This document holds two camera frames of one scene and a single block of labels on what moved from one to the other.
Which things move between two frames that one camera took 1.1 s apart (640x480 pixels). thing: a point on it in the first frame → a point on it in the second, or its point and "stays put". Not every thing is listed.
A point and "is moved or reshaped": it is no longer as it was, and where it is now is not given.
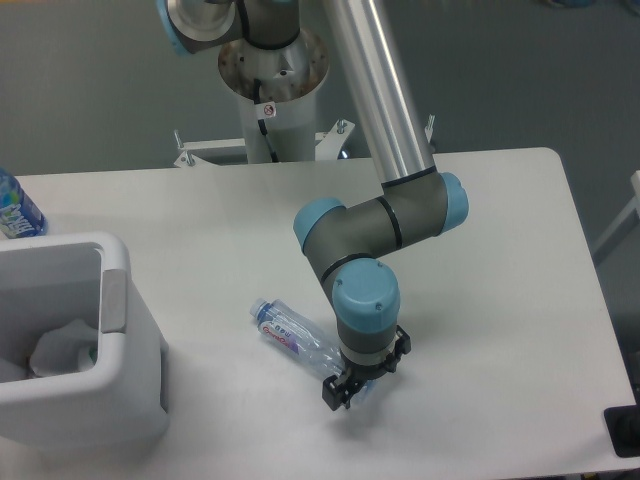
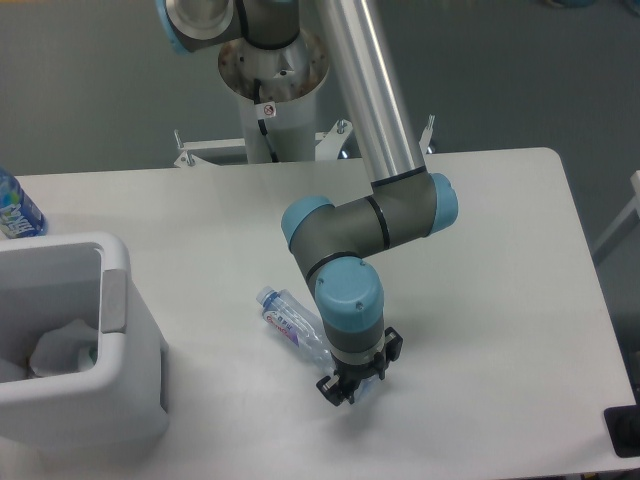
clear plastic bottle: (301, 337) is moved or reshaped
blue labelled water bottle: (19, 216) stays put
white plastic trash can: (53, 279) stays put
